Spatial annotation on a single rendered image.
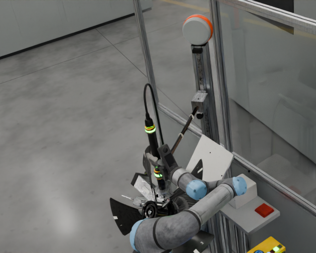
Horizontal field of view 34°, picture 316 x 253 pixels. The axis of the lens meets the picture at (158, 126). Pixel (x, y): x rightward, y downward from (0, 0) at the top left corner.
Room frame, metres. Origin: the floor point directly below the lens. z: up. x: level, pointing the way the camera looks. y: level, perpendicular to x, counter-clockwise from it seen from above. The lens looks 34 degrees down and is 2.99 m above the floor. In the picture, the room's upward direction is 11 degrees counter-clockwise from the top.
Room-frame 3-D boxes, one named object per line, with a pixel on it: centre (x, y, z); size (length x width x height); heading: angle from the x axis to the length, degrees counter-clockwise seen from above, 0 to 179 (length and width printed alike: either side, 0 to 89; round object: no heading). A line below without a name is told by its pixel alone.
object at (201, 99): (2.39, -0.26, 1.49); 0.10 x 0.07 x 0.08; 152
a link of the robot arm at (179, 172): (1.67, -0.06, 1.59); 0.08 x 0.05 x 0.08; 118
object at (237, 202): (2.27, -0.39, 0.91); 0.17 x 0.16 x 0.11; 117
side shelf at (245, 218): (2.19, -0.40, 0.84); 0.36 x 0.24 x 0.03; 27
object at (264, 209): (2.11, -0.51, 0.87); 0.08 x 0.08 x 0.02; 28
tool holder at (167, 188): (1.84, 0.03, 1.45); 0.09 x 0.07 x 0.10; 152
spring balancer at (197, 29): (2.47, -0.30, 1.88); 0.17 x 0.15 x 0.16; 27
